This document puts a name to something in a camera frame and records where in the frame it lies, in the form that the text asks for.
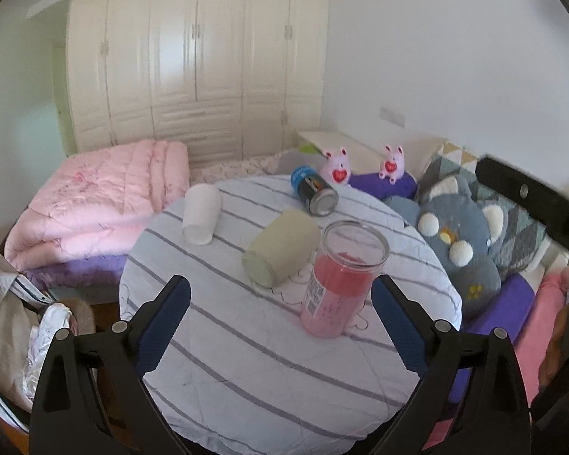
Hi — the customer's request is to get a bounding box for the folded pink quilt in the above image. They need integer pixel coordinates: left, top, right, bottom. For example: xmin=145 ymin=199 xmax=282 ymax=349
xmin=3 ymin=139 xmax=192 ymax=274

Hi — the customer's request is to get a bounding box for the white cup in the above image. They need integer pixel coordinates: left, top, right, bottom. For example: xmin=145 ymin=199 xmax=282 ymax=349
xmin=181 ymin=183 xmax=223 ymax=246

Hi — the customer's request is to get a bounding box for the cream wardrobe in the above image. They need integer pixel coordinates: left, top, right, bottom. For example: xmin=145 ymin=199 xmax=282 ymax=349
xmin=65 ymin=0 xmax=331 ymax=166

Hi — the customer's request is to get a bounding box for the cream pillow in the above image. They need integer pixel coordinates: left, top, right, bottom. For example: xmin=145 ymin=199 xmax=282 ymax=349
xmin=409 ymin=137 xmax=450 ymax=177

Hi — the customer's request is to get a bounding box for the round striped tablecloth table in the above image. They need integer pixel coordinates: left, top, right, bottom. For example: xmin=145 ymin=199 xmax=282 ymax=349
xmin=118 ymin=174 xmax=464 ymax=454

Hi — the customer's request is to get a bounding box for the crinkled silver plastic bag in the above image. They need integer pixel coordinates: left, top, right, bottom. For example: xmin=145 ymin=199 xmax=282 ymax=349
xmin=23 ymin=302 xmax=81 ymax=400

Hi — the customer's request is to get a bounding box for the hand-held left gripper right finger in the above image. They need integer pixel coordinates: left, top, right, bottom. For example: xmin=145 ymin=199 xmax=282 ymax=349
xmin=371 ymin=274 xmax=534 ymax=455

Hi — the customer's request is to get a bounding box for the grey cat cushion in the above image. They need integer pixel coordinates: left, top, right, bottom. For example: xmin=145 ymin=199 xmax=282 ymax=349
xmin=383 ymin=173 xmax=509 ymax=319

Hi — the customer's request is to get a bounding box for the clear jar with pink contents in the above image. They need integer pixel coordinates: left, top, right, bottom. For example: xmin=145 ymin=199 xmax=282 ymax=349
xmin=300 ymin=220 xmax=391 ymax=339

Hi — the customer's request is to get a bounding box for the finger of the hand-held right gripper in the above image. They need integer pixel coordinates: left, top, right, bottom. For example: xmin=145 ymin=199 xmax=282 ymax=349
xmin=474 ymin=155 xmax=569 ymax=263

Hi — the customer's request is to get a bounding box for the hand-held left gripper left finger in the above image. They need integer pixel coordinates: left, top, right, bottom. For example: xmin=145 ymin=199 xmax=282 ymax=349
xmin=28 ymin=275 xmax=192 ymax=455

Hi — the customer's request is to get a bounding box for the purple pillow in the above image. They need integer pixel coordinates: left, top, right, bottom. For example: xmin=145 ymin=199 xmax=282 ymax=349
xmin=348 ymin=169 xmax=418 ymax=202

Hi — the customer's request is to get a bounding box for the purple bed sheet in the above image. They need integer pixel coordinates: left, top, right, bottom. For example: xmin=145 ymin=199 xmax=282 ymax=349
xmin=25 ymin=251 xmax=130 ymax=305

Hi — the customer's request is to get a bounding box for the pale green cup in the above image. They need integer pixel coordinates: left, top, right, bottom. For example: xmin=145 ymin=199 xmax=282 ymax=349
xmin=241 ymin=207 xmax=322 ymax=289

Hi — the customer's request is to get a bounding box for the pink lace bedspread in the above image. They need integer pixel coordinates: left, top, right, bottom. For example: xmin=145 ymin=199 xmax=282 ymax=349
xmin=190 ymin=149 xmax=296 ymax=187

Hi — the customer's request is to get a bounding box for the white headboard shelf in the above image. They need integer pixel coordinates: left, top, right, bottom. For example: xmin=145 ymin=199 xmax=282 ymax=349
xmin=297 ymin=130 xmax=386 ymax=168

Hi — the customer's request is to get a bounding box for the blue black drink can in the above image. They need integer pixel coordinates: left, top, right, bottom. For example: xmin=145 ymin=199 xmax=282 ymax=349
xmin=290 ymin=165 xmax=340 ymax=217

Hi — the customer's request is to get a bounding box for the beige jacket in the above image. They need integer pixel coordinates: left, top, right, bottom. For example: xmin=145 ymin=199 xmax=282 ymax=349
xmin=0 ymin=231 xmax=54 ymax=414

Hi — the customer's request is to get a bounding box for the geometric patterned pillow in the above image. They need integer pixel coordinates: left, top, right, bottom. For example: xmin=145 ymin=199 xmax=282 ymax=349
xmin=416 ymin=141 xmax=569 ymax=281

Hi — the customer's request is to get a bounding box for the pink pig plush toy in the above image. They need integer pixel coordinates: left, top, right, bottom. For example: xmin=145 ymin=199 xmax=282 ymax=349
xmin=323 ymin=147 xmax=353 ymax=185
xmin=378 ymin=144 xmax=406 ymax=185

